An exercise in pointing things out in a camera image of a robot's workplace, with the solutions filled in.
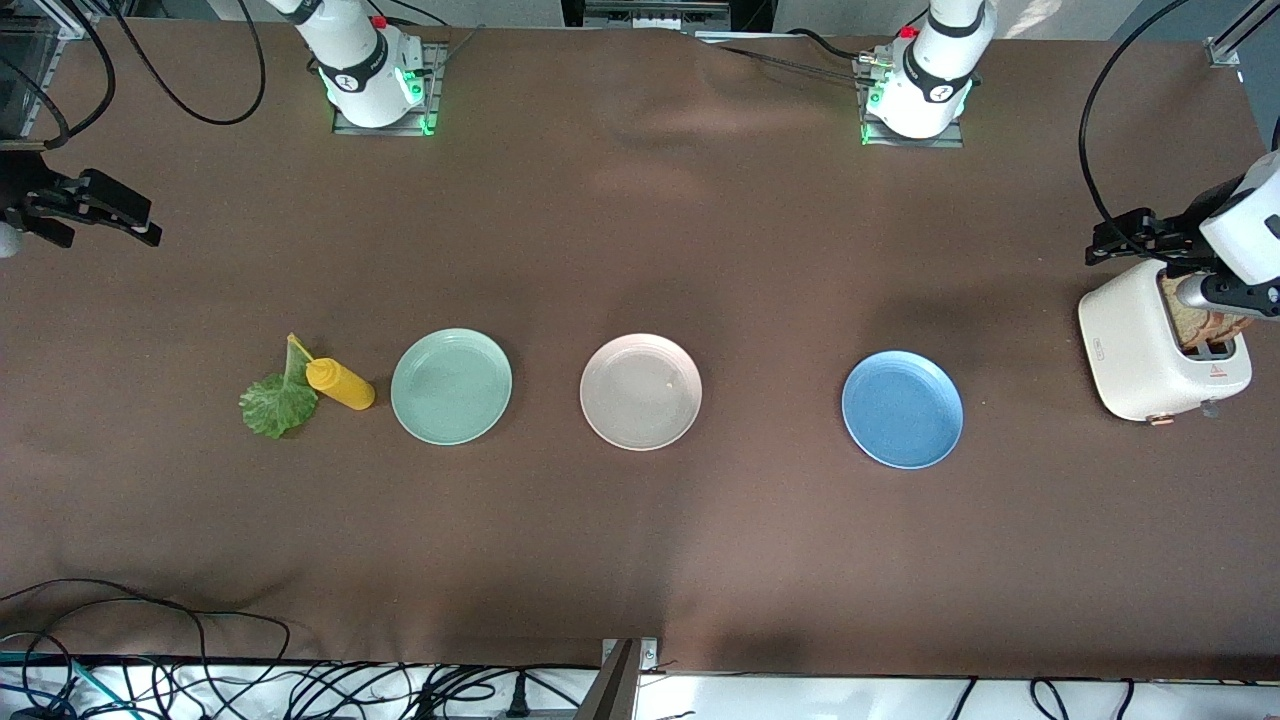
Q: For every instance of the aluminium frame profile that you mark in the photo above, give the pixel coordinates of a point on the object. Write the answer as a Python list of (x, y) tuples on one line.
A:
[(1228, 45), (60, 15)]

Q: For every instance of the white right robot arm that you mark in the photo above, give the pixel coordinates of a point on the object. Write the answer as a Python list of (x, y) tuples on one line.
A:
[(365, 70)]

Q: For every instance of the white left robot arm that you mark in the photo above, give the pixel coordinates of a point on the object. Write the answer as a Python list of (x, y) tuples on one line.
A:
[(940, 70)]

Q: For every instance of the clear plastic box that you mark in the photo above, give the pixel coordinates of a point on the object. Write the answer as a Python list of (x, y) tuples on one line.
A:
[(20, 70)]

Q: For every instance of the dark metal equipment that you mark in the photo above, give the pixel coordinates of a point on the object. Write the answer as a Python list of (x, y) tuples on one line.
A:
[(750, 12)]

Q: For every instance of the silver metal bracket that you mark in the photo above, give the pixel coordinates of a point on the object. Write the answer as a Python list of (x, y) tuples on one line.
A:
[(648, 655)]

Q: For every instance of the yellow squeeze bottle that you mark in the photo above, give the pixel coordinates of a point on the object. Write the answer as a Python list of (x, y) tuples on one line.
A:
[(345, 385)]

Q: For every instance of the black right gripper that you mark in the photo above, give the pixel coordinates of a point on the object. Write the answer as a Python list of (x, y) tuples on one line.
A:
[(42, 203)]

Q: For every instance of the white toaster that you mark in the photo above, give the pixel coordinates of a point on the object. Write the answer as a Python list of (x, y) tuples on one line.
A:
[(1130, 350)]

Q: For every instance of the mint green plate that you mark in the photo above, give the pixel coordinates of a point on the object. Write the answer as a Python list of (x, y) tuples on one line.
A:
[(450, 388)]

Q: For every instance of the black power plug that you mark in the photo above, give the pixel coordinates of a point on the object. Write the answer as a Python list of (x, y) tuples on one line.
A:
[(517, 700)]

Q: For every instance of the dark metal post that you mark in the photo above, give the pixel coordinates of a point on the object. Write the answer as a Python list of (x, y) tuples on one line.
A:
[(610, 695)]

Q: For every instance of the brown table cloth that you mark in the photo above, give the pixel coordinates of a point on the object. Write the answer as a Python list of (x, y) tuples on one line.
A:
[(760, 560)]

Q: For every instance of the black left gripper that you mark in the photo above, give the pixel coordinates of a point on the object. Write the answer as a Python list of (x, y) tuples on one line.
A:
[(1168, 238)]

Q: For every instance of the brown bread slice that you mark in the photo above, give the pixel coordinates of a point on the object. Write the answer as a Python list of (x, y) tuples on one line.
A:
[(1232, 328), (1187, 322)]

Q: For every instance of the green lettuce leaf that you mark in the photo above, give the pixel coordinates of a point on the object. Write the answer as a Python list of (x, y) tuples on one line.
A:
[(275, 405)]

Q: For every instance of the blue plate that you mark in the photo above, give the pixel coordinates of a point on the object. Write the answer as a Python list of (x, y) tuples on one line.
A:
[(902, 410)]

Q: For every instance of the beige plate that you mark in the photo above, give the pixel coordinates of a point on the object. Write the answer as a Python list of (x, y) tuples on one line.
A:
[(640, 392)]

